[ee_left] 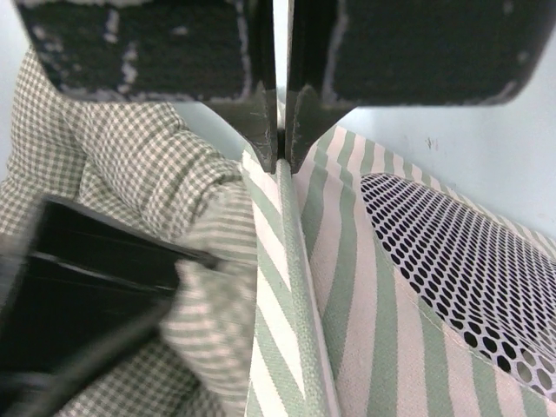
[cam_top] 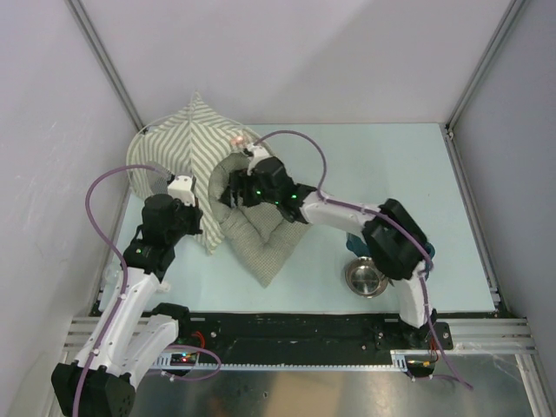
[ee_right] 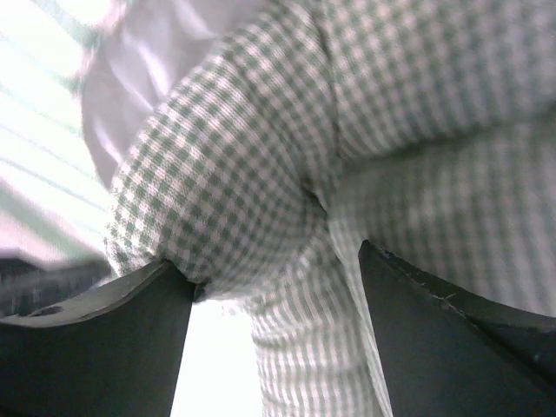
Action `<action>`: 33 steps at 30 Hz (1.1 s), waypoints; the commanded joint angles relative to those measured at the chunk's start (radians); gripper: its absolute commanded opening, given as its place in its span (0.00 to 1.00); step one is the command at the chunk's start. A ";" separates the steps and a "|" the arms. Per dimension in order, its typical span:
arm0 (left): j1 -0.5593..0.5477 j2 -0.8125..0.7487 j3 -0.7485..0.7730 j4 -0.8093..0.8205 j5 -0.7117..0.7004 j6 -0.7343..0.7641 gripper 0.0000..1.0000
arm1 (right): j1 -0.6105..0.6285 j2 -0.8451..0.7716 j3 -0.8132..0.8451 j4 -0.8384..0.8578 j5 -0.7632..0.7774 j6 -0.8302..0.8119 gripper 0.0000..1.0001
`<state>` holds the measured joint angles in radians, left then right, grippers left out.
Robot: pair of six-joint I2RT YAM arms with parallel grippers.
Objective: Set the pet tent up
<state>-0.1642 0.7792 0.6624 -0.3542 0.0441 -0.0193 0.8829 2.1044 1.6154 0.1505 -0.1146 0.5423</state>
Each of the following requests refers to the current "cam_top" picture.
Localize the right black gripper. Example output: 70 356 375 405
221 169 281 209

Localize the green checked cushion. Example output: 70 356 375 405
208 153 310 288

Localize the striped green white pet tent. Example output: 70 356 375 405
126 92 260 254

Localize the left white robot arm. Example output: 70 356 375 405
51 194 202 416

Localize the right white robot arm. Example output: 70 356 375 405
221 156 435 348

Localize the teal double bowl stand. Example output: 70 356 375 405
346 232 435 281

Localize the stainless steel bowl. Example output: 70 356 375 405
344 256 389 299

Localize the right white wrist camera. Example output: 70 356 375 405
243 143 272 175

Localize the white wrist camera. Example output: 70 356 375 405
168 175 197 207
243 143 272 175

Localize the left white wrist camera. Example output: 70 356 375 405
168 175 197 207

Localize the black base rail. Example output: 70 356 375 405
175 313 453 367

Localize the white slotted cable duct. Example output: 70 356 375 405
151 352 434 374

